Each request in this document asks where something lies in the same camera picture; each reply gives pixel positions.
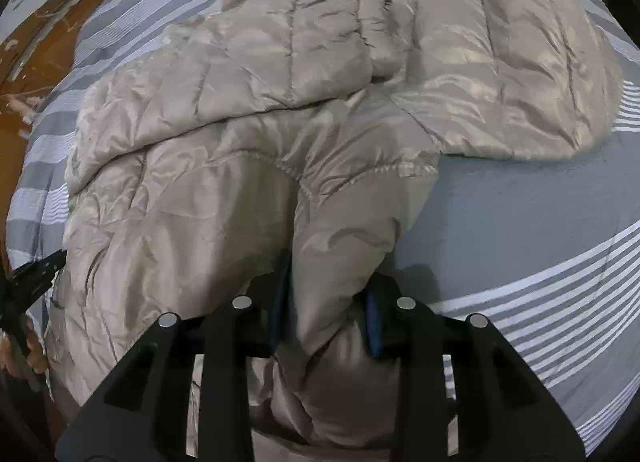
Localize grey white striped bed sheet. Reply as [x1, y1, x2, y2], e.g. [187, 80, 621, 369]
[5, 0, 640, 448]

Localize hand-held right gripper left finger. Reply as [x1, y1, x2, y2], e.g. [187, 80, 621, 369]
[55, 254, 296, 462]

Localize person's left hand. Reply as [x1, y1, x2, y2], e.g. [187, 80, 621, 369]
[0, 316, 49, 379]

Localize beige puffer jacket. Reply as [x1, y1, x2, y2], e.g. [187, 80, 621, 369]
[47, 0, 626, 462]

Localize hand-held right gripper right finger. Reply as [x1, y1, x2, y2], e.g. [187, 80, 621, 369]
[362, 274, 586, 462]

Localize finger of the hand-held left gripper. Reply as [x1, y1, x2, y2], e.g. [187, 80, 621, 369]
[0, 248, 69, 318]

